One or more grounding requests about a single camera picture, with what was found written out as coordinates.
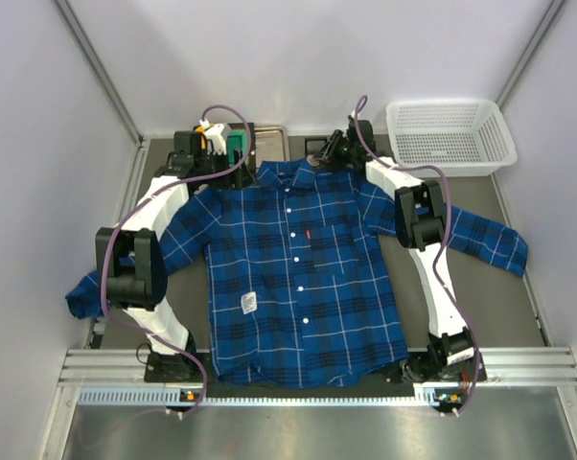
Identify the round brooch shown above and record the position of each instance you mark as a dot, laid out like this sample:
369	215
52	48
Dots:
312	161

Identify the white plastic basket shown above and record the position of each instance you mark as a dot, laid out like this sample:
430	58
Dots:
462	137

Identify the silver metal tray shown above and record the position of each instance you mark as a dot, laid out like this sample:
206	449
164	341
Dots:
271	144

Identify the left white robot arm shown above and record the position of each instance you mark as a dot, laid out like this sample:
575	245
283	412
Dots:
133	276

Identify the slotted cable duct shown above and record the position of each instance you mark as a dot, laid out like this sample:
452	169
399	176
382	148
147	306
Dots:
419	395

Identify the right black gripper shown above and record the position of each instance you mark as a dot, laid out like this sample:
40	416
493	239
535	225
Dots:
328	153

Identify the black square tray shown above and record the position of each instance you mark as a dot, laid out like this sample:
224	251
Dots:
250	146

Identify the small black brooch box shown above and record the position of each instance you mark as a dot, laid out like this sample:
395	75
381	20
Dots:
313	144

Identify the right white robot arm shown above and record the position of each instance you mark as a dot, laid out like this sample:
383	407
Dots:
422	219

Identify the blue plaid shirt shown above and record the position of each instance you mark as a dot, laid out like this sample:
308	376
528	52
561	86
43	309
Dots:
298	291

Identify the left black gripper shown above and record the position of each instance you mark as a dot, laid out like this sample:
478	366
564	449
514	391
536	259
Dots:
232	169

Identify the green foam tray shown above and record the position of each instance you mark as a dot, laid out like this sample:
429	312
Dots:
236	144

